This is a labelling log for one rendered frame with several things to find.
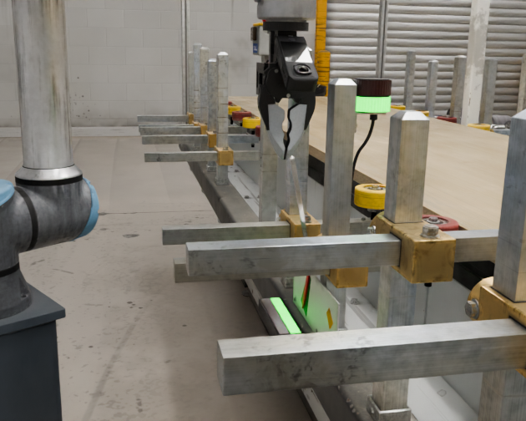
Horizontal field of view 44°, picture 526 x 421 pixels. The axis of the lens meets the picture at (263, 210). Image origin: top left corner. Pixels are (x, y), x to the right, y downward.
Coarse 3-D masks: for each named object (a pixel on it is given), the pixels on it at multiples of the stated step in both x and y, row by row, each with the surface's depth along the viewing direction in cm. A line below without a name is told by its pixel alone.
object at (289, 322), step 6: (276, 300) 125; (276, 306) 122; (282, 306) 122; (282, 312) 119; (288, 312) 119; (282, 318) 116; (288, 318) 116; (288, 324) 114; (294, 324) 114; (294, 330) 112
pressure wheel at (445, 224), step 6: (426, 216) 106; (432, 216) 105; (438, 216) 106; (444, 216) 107; (432, 222) 103; (438, 222) 103; (444, 222) 104; (450, 222) 103; (456, 222) 103; (444, 228) 100; (450, 228) 101; (456, 228) 102
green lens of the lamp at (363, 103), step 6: (390, 96) 101; (360, 102) 99; (366, 102) 99; (372, 102) 98; (378, 102) 99; (384, 102) 99; (390, 102) 101; (360, 108) 99; (366, 108) 99; (372, 108) 99; (378, 108) 99; (384, 108) 99
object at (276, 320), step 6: (264, 300) 124; (270, 300) 125; (264, 306) 122; (270, 306) 122; (270, 312) 119; (276, 312) 119; (276, 318) 116; (276, 324) 114; (282, 324) 114; (282, 330) 111
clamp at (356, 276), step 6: (330, 270) 101; (336, 270) 97; (342, 270) 97; (348, 270) 98; (354, 270) 98; (360, 270) 98; (366, 270) 98; (330, 276) 101; (336, 276) 98; (342, 276) 98; (348, 276) 98; (354, 276) 98; (360, 276) 98; (366, 276) 99; (336, 282) 98; (342, 282) 98; (348, 282) 98; (354, 282) 98; (360, 282) 99; (366, 282) 99
